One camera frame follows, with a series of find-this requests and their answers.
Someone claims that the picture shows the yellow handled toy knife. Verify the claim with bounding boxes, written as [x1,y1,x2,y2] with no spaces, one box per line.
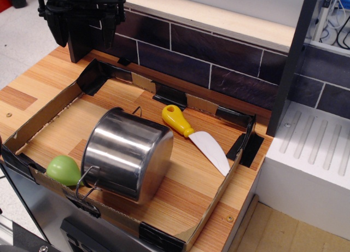
[161,104,230,176]

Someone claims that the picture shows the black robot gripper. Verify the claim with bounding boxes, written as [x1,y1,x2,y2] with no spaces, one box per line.
[38,0,126,49]

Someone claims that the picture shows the white dish drying rack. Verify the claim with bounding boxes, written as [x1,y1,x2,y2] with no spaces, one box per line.
[256,103,349,239]

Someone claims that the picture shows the stainless steel pot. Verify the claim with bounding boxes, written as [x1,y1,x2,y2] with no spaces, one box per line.
[81,107,173,204]

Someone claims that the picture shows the green plastic pear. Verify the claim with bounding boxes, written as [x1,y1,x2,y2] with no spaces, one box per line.
[46,155,81,187]

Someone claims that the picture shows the dark grey vertical post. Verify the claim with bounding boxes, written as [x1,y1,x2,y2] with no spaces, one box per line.
[266,0,317,137]

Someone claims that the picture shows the black cables behind shelf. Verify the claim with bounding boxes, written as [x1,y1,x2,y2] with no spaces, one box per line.
[311,0,350,49]

